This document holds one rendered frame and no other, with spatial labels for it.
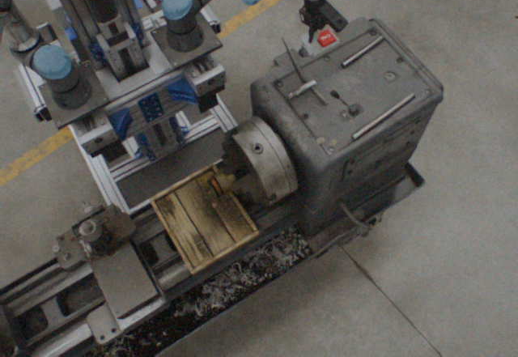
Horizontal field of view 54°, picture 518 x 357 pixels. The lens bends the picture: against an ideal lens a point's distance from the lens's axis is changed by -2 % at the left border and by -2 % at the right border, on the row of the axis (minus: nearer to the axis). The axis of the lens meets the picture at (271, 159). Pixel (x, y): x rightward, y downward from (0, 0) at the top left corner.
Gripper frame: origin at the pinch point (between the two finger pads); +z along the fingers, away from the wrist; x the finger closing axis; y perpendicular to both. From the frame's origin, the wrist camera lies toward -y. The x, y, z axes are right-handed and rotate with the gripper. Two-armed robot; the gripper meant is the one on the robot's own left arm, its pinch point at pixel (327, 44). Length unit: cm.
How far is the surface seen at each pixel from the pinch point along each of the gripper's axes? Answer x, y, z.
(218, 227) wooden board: 64, 5, 50
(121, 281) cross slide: 104, 8, 39
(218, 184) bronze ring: 55, 5, 27
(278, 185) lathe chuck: 41, -12, 28
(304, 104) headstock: 15.5, -1.4, 15.9
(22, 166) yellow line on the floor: 122, 164, 100
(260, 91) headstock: 22.9, 14.0, 13.6
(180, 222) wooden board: 74, 16, 47
